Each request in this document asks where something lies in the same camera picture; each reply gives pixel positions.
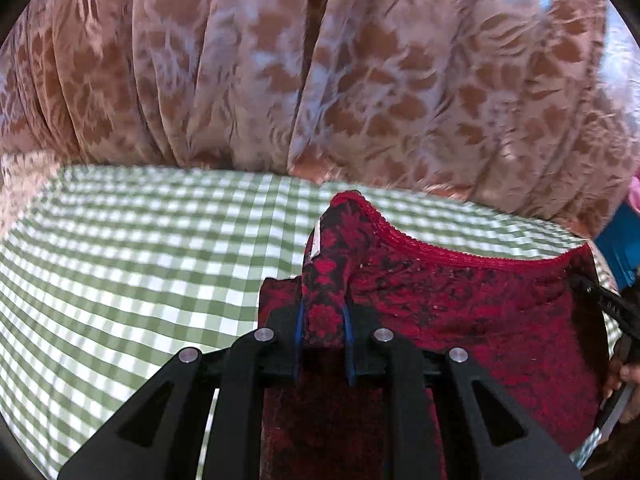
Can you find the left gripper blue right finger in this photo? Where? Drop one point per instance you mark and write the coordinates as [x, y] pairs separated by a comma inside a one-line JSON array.
[[361, 351]]

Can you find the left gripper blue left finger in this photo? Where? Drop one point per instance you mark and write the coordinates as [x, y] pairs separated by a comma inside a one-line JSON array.
[[282, 354]]

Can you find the red black patterned sweater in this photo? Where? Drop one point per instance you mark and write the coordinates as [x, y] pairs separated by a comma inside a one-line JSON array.
[[517, 318]]

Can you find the person's right hand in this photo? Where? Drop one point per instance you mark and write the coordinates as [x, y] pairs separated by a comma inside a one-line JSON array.
[[623, 374]]

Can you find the blue cloth item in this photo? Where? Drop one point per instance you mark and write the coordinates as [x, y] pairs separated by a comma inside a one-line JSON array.
[[619, 242]]

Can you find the pink cloth item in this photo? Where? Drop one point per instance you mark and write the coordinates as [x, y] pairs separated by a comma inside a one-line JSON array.
[[633, 196]]

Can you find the green white checkered bedsheet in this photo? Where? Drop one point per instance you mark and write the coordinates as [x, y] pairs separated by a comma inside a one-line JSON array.
[[107, 271]]

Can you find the brown floral curtain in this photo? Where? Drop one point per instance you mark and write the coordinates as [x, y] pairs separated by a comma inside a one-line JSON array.
[[526, 106]]

